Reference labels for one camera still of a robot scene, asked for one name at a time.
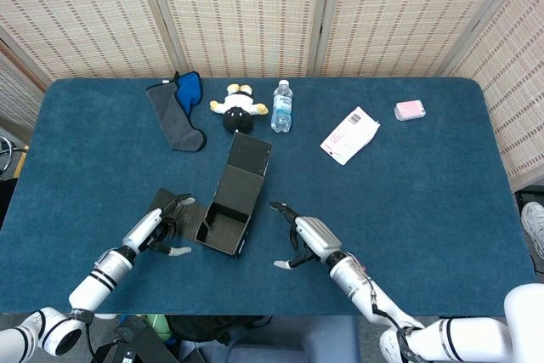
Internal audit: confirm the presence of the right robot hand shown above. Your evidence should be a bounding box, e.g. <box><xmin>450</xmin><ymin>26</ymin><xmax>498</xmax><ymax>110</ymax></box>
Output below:
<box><xmin>269</xmin><ymin>201</ymin><xmax>343</xmax><ymax>271</ymax></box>

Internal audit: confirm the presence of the grey and blue towel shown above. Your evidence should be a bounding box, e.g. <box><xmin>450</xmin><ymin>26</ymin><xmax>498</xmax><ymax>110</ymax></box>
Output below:
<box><xmin>145</xmin><ymin>71</ymin><xmax>207</xmax><ymax>153</ymax></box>

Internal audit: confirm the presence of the green plastic bottle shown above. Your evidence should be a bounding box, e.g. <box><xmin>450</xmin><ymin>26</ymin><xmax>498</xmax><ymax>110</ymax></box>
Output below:
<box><xmin>142</xmin><ymin>314</ymin><xmax>173</xmax><ymax>341</ymax></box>

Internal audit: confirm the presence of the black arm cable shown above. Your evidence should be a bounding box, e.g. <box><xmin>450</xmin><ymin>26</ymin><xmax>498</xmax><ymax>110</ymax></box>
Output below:
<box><xmin>83</xmin><ymin>320</ymin><xmax>98</xmax><ymax>358</ymax></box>
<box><xmin>369</xmin><ymin>288</ymin><xmax>424</xmax><ymax>363</ymax></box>

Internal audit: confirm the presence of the white plastic package pouch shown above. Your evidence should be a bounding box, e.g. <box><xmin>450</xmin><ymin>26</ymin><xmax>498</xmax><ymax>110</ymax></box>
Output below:
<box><xmin>320</xmin><ymin>105</ymin><xmax>382</xmax><ymax>166</ymax></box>

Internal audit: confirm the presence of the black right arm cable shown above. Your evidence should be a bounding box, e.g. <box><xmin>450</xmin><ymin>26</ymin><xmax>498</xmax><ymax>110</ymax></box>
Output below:
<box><xmin>369</xmin><ymin>288</ymin><xmax>424</xmax><ymax>363</ymax></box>

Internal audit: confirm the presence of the pink tissue pack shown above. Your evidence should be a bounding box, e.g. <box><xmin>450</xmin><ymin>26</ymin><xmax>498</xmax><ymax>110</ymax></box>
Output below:
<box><xmin>394</xmin><ymin>99</ymin><xmax>428</xmax><ymax>122</ymax></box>

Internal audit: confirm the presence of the blue carpet table mat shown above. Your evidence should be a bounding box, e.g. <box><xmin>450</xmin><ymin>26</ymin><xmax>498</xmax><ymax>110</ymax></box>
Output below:
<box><xmin>0</xmin><ymin>77</ymin><xmax>541</xmax><ymax>317</ymax></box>

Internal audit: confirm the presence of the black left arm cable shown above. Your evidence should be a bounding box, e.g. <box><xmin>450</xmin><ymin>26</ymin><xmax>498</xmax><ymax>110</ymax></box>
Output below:
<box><xmin>83</xmin><ymin>320</ymin><xmax>98</xmax><ymax>358</ymax></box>

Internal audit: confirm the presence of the black bag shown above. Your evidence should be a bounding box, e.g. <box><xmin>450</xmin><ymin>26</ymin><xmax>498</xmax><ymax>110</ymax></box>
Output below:
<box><xmin>168</xmin><ymin>315</ymin><xmax>273</xmax><ymax>345</ymax></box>

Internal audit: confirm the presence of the black foldable cardboard box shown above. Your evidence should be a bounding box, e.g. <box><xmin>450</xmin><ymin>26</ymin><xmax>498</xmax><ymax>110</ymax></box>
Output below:
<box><xmin>151</xmin><ymin>131</ymin><xmax>273</xmax><ymax>260</ymax></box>

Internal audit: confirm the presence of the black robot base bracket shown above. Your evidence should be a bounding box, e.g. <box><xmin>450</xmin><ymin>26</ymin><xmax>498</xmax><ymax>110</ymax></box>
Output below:
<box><xmin>91</xmin><ymin>315</ymin><xmax>179</xmax><ymax>363</ymax></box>

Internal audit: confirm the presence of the clear plastic water bottle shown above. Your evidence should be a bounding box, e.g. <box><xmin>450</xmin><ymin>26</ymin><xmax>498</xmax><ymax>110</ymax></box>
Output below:
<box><xmin>270</xmin><ymin>79</ymin><xmax>294</xmax><ymax>134</ymax></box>

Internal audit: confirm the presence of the black white plush toy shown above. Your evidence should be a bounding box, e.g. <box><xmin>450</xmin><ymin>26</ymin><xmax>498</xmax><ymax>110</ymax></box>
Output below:
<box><xmin>209</xmin><ymin>83</ymin><xmax>269</xmax><ymax>133</ymax></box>

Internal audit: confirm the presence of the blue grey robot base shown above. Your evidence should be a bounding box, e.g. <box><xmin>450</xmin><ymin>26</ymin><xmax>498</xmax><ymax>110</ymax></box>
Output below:
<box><xmin>199</xmin><ymin>315</ymin><xmax>362</xmax><ymax>363</ymax></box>

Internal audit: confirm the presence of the white sneaker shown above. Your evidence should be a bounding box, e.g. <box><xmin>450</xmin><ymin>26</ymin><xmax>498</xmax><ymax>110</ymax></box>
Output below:
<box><xmin>520</xmin><ymin>201</ymin><xmax>544</xmax><ymax>260</ymax></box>

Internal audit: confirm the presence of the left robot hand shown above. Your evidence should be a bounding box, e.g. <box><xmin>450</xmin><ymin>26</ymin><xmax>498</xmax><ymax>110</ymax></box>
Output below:
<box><xmin>122</xmin><ymin>193</ymin><xmax>196</xmax><ymax>258</ymax></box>

